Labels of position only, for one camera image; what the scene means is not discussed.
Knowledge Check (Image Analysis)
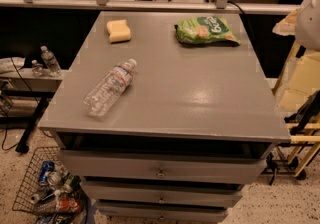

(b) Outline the clear plastic water bottle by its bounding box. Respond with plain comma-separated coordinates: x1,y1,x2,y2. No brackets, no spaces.
84,59,137,117

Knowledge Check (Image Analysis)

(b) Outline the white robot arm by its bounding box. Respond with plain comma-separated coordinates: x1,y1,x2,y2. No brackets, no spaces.
295,0,320,51

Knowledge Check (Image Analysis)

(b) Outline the tall background water bottle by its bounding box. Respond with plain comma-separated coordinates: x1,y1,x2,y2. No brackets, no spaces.
41,46,61,77

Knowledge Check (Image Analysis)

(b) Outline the small background water bottle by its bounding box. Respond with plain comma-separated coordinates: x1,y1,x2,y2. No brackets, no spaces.
32,60,44,77

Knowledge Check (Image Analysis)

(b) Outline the red labelled bottle in basket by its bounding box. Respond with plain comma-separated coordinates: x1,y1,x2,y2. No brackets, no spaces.
34,197,83,213

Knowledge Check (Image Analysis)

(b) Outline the grey drawer cabinet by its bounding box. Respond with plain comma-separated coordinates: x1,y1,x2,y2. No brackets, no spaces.
39,12,289,224

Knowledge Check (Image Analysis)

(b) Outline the yellow sponge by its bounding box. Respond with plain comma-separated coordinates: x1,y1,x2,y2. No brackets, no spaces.
106,19,131,43

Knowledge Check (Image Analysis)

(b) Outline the green snack bag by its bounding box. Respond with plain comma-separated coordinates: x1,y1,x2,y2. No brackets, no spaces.
174,16,241,46

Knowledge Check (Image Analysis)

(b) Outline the blue soda can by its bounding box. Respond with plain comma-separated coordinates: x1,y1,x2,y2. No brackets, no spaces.
38,161,55,185

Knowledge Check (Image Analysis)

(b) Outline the grey side desk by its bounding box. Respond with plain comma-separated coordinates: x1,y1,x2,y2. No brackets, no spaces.
0,68,66,154

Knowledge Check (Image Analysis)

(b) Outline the black cable on floor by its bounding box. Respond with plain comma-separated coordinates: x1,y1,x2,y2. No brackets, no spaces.
0,56,41,152

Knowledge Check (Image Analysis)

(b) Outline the wire basket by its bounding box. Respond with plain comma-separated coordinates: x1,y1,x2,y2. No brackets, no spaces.
13,147,85,215

